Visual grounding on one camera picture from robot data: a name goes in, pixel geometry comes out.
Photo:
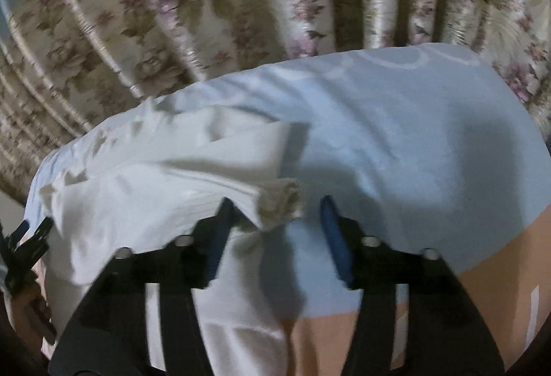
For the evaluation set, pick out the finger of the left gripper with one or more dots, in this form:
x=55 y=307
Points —
x=19 y=257

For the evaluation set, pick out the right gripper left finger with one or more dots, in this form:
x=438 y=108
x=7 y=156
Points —
x=107 y=333

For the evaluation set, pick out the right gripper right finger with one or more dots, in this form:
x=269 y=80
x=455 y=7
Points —
x=446 y=334

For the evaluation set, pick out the white knit sweater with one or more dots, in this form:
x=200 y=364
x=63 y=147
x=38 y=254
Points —
x=143 y=183

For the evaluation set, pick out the person's left hand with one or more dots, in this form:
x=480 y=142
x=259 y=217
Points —
x=19 y=307

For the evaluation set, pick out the blue and peach bedsheet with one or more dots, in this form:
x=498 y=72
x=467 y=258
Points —
x=426 y=147

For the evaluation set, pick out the floral satin curtain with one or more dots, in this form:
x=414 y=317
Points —
x=67 y=65

